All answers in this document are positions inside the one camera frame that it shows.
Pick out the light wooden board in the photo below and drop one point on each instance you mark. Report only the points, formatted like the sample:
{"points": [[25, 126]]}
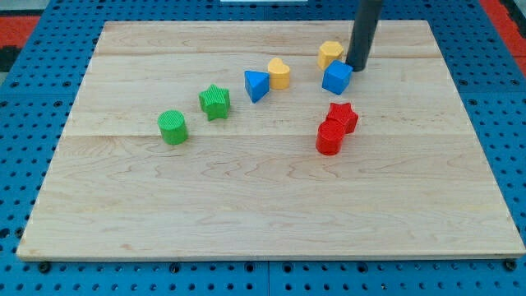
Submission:
{"points": [[411, 182]]}

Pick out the blue triangle block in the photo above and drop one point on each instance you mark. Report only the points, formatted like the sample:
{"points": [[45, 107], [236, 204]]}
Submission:
{"points": [[257, 84]]}

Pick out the green star block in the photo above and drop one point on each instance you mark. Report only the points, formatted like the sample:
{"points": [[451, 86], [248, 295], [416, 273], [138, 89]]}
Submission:
{"points": [[215, 102]]}

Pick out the red cylinder block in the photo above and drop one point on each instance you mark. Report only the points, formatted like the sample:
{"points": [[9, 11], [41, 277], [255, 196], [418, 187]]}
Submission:
{"points": [[330, 137]]}

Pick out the yellow heart block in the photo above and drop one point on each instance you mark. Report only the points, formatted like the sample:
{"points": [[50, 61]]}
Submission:
{"points": [[279, 74]]}

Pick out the red star block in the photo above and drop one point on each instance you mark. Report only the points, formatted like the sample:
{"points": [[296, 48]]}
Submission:
{"points": [[343, 114]]}

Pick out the green cylinder block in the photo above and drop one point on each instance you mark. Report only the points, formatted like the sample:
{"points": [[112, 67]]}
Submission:
{"points": [[173, 127]]}

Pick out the blue cube block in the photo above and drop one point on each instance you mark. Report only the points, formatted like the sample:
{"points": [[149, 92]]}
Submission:
{"points": [[337, 77]]}

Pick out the yellow hexagon block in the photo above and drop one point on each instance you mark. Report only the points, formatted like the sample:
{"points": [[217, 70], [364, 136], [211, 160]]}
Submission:
{"points": [[328, 52]]}

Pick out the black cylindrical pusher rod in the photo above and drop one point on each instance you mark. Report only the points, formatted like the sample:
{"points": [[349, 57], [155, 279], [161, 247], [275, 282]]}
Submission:
{"points": [[364, 29]]}

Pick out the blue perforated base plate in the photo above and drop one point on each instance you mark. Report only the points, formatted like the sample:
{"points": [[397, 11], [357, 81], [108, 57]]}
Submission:
{"points": [[39, 90]]}

